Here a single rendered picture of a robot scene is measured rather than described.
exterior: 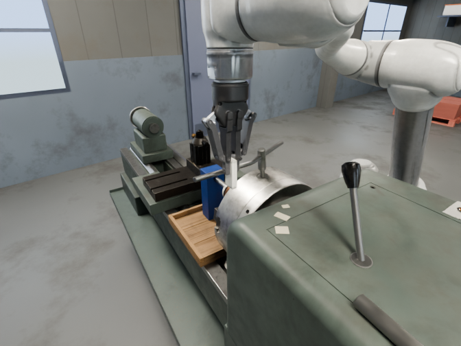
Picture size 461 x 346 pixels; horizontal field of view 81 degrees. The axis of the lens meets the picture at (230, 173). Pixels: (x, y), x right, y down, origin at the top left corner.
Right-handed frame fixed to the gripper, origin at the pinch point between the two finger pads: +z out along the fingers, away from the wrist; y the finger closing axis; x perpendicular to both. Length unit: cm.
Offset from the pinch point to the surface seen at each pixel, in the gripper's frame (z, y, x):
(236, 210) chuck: 13.3, -4.2, -3.4
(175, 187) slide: 31, -9, -58
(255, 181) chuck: 7.5, -11.8, -4.9
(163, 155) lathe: 35, -24, -111
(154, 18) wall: -66, -112, -340
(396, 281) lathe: 7.3, -7.1, 35.6
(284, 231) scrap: 6.4, -1.1, 17.0
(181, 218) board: 40, -6, -46
